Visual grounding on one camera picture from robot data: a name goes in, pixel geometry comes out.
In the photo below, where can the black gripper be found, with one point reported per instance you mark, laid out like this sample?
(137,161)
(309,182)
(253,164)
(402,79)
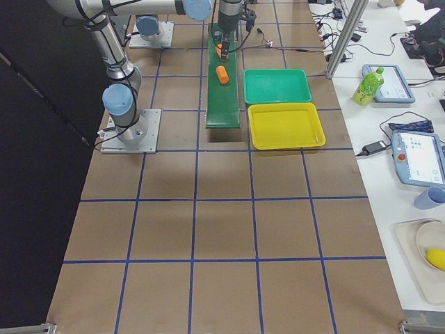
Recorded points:
(228,17)

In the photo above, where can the orange cylinder with 4680 print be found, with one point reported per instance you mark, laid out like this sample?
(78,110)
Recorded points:
(219,50)

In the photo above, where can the plain orange cylinder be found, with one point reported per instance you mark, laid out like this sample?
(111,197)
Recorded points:
(222,74)

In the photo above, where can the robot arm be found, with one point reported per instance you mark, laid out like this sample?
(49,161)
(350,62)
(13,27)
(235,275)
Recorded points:
(199,11)
(124,75)

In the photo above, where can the green conveyor belt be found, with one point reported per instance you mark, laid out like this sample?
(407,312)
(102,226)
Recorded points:
(222,99)

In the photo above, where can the green plastic tray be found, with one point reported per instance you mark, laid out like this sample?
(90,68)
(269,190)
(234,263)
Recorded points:
(265,86)

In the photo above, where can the yellow plastic tray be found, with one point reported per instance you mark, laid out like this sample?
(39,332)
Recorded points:
(285,126)

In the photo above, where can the green tea bottle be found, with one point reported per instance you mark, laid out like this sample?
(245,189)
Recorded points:
(368,87)

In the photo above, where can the far teach pendant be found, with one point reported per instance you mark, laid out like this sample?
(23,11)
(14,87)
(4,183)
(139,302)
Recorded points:
(395,89)

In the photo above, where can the teach pendant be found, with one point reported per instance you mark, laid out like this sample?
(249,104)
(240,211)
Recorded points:
(395,89)
(418,158)

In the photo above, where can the black power adapter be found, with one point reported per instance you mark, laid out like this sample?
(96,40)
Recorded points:
(373,148)

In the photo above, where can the near teach pendant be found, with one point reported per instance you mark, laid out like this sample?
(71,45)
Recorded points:
(418,158)

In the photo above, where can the blue cup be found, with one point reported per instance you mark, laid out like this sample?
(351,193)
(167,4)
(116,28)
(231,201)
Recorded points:
(430,198)

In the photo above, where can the beige bowl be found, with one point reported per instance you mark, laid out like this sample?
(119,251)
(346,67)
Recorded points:
(430,235)

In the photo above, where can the yellow lemon toy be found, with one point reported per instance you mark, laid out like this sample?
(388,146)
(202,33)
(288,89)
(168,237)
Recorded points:
(436,257)

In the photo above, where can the beige tray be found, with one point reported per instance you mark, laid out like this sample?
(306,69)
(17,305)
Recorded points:
(429,280)

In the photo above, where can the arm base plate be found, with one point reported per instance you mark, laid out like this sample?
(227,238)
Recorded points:
(141,137)
(161,39)

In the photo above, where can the aluminium frame post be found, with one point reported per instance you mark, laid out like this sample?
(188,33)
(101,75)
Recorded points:
(352,21)

